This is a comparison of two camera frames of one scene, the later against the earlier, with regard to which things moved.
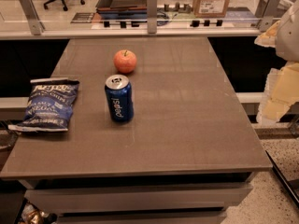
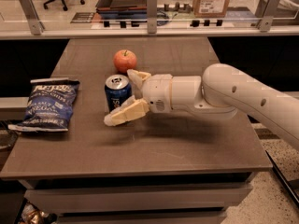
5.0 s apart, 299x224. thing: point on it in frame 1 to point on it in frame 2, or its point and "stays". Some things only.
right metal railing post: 272,7 stays
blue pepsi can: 120,98 stays
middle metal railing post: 151,10 stays
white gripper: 290,36 to 158,91
